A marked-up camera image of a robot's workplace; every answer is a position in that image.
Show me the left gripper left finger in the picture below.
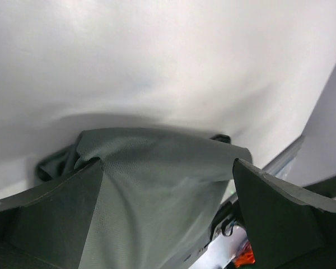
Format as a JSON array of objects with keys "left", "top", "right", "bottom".
[{"left": 0, "top": 159, "right": 102, "bottom": 268}]

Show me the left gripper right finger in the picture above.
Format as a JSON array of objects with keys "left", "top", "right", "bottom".
[{"left": 232, "top": 159, "right": 336, "bottom": 268}]

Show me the grey t shirt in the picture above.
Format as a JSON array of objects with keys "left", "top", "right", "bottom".
[{"left": 36, "top": 128, "right": 252, "bottom": 268}]

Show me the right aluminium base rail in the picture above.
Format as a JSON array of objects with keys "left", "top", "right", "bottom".
[{"left": 263, "top": 135, "right": 304, "bottom": 180}]

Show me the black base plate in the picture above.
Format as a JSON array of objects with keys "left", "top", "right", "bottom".
[{"left": 184, "top": 170, "right": 336, "bottom": 264}]

